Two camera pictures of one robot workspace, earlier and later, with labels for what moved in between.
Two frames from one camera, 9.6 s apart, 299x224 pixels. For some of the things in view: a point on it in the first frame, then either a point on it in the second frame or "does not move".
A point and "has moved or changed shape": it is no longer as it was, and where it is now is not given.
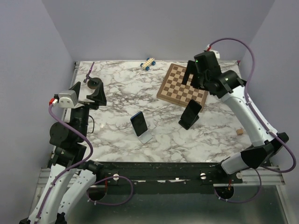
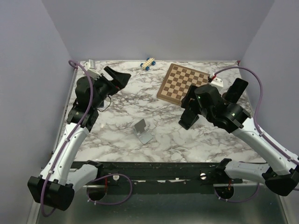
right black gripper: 189,69 -> 189,94
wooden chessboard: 172,89 does not move
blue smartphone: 139,123 has moved or changed shape
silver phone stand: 145,137 does not move
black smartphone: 191,112 has moved or changed shape
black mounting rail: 162,178 does not move
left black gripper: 99,96 -> 119,81
